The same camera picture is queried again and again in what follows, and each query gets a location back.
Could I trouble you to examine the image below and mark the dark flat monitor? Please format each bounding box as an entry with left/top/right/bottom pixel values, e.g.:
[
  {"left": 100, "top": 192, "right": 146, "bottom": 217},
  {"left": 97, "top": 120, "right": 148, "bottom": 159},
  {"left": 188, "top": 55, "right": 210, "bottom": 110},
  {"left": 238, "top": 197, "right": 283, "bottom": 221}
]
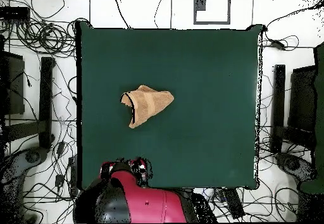
[{"left": 0, "top": 51, "right": 25, "bottom": 116}]

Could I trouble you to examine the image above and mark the black rectangular box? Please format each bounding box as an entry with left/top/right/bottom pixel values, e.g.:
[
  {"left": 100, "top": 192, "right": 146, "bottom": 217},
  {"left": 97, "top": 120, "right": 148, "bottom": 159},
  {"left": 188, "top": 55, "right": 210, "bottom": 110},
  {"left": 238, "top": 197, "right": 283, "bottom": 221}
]
[{"left": 0, "top": 6, "right": 31, "bottom": 21}]

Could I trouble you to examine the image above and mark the narrow black power strip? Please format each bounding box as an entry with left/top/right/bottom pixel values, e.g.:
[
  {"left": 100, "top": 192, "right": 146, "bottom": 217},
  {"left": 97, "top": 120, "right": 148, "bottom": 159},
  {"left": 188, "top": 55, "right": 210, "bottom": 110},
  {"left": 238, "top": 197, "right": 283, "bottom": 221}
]
[{"left": 68, "top": 155, "right": 78, "bottom": 197}]

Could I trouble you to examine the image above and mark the small black power adapter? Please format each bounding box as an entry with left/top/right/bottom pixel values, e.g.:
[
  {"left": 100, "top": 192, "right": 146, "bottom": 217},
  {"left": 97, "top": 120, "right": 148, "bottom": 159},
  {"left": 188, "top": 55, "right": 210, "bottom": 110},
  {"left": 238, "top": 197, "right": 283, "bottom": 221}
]
[{"left": 54, "top": 174, "right": 65, "bottom": 188}]

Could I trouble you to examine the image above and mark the black stand frame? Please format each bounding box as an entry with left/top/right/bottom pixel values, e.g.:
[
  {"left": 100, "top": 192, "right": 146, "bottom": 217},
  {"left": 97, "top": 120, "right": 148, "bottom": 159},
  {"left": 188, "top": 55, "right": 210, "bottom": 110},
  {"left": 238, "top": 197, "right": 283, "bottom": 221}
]
[
  {"left": 4, "top": 56, "right": 56, "bottom": 149},
  {"left": 270, "top": 64, "right": 316, "bottom": 155}
]

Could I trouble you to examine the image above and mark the dark green table cloth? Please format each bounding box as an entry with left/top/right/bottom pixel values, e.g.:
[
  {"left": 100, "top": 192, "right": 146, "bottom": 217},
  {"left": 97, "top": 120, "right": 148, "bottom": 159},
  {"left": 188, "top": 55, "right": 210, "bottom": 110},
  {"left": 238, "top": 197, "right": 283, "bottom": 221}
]
[{"left": 75, "top": 21, "right": 264, "bottom": 190}]

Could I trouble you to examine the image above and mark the grey office chair base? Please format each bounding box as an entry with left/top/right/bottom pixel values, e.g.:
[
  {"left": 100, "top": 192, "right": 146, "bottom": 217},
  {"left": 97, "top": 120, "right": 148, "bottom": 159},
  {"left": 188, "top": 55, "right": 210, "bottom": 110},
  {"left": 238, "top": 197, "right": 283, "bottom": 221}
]
[
  {"left": 275, "top": 152, "right": 317, "bottom": 184},
  {"left": 0, "top": 147, "right": 49, "bottom": 223}
]

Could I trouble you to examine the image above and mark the black coiled cable bundle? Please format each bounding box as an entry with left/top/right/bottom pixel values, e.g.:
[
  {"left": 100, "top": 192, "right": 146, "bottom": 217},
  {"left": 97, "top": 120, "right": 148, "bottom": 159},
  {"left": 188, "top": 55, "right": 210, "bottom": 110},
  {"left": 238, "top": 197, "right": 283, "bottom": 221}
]
[{"left": 15, "top": 18, "right": 77, "bottom": 58}]

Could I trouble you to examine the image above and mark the tan terry towel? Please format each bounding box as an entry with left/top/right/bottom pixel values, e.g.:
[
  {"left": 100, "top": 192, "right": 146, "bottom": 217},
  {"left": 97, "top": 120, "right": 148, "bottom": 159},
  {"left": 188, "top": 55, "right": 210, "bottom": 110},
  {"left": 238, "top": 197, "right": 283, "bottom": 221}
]
[{"left": 120, "top": 84, "right": 175, "bottom": 129}]

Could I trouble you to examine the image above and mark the black cable power brick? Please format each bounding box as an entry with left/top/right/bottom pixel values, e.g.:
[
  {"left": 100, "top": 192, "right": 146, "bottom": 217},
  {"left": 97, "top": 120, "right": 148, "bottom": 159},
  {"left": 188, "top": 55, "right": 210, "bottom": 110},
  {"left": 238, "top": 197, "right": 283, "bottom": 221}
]
[{"left": 269, "top": 39, "right": 287, "bottom": 51}]

